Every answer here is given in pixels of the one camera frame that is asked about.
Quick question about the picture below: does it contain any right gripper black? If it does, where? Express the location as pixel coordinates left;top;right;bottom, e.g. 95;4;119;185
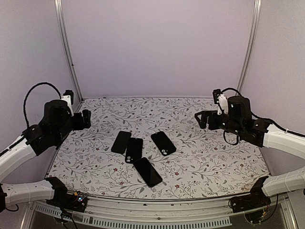
195;110;243;136

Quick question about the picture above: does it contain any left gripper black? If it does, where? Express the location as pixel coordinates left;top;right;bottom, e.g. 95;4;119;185
56;109;91;143

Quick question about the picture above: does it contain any black case with camera holes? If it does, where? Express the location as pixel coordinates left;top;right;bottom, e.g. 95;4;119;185
151;131;176;156

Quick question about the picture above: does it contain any large black phone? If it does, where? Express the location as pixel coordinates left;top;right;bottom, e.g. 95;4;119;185
111;131;132;155

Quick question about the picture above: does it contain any small black phone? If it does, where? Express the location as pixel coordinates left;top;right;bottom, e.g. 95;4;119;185
133;157;163;187

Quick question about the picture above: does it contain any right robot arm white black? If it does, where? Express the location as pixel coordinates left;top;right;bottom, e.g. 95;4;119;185
194;94;305;208

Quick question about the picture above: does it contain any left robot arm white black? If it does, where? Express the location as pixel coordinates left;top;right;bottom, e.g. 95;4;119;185
0;96;91;212

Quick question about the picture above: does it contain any floral patterned table mat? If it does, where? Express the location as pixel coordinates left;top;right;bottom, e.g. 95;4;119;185
48;98;269;199

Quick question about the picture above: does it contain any left aluminium frame post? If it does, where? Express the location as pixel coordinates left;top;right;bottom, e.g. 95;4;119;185
54;0;83;102

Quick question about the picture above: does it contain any aluminium frame post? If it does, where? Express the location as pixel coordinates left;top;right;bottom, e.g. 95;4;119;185
237;0;262;92
54;0;83;102

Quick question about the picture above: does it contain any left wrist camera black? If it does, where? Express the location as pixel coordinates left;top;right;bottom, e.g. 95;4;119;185
63;90;74;104

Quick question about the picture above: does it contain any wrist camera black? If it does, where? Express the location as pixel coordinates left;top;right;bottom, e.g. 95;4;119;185
63;90;74;104
212;89;221;104

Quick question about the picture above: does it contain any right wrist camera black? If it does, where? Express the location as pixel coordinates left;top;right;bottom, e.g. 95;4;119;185
212;89;221;104

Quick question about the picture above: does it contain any right camera cable black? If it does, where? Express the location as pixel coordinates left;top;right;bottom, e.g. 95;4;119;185
221;87;242;96

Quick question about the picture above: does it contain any camera cable black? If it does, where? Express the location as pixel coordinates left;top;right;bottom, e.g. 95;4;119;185
221;87;242;96
22;82;61;128

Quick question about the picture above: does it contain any left camera cable black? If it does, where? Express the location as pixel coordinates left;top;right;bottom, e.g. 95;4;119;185
22;82;61;128

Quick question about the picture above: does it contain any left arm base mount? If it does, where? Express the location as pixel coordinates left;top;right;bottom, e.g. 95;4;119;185
45;177;88;213

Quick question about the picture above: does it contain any right aluminium frame post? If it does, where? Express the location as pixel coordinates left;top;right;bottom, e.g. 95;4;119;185
237;0;262;92

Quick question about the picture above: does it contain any front aluminium rail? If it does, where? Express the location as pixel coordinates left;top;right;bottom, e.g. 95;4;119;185
21;194;298;229

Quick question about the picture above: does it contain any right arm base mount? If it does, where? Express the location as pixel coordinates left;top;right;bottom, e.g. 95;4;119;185
228;176;271;213

